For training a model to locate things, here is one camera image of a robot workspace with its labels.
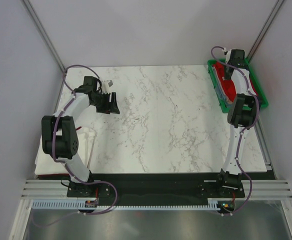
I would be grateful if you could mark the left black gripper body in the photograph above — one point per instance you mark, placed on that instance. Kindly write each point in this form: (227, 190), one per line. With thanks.
(102, 104)

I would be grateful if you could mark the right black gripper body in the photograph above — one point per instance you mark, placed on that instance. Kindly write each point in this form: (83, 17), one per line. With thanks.
(226, 74)

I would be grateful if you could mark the red t shirt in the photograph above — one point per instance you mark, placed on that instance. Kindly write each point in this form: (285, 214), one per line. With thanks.
(226, 86)

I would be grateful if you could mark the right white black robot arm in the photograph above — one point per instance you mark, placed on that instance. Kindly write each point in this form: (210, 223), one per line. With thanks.
(242, 116)

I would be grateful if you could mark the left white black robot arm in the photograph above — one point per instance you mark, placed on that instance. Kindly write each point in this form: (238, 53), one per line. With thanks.
(59, 137)

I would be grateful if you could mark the green plastic bin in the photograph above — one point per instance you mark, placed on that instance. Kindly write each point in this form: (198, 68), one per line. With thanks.
(263, 102)

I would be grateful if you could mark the folded dark red shirt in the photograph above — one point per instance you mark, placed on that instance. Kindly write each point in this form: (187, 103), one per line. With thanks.
(51, 176)

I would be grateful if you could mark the folded white t shirt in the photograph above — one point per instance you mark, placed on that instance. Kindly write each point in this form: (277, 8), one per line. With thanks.
(45, 164)

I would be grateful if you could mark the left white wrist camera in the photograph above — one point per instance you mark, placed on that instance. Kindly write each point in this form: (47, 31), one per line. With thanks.
(106, 86)

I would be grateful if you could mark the right aluminium corner post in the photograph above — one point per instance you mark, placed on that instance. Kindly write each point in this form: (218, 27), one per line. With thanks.
(265, 28)

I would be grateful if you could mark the aluminium corner post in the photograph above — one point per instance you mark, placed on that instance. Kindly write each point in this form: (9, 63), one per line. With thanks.
(265, 28)
(42, 32)

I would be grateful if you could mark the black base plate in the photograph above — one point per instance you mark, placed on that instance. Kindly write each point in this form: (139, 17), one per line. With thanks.
(156, 189)

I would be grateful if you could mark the left aluminium corner post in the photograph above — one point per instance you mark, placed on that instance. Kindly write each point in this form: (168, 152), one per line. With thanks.
(42, 32)

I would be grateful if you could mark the aluminium front frame rail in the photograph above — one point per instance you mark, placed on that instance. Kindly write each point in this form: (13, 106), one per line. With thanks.
(261, 190)

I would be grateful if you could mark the white slotted cable duct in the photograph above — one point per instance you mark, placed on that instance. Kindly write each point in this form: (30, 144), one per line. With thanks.
(59, 204)

